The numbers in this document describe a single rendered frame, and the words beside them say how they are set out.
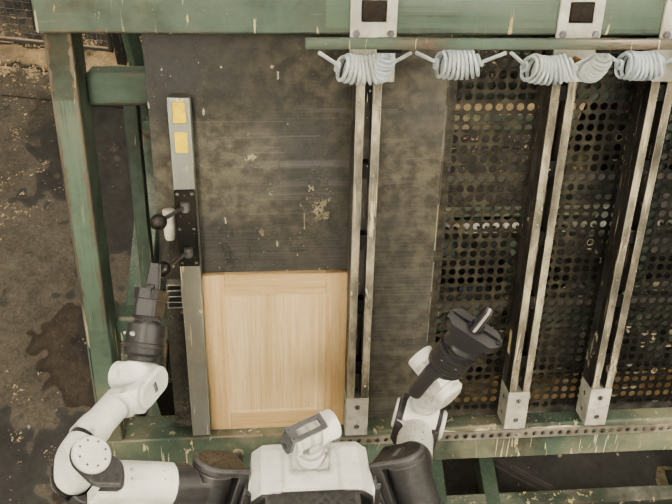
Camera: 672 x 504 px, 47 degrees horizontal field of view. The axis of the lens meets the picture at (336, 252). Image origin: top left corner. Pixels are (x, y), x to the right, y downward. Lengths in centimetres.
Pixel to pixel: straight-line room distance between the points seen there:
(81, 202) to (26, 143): 231
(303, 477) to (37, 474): 174
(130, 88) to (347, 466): 99
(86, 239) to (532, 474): 205
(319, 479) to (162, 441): 67
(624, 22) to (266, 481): 126
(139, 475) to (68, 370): 181
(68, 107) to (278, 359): 84
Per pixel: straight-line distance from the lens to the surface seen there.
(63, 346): 348
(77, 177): 189
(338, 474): 171
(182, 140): 183
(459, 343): 165
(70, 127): 186
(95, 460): 160
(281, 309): 204
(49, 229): 383
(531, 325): 213
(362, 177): 184
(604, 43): 169
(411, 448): 175
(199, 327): 204
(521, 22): 179
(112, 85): 190
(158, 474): 166
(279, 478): 170
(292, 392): 218
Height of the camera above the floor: 298
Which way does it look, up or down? 56 degrees down
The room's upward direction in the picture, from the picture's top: 6 degrees clockwise
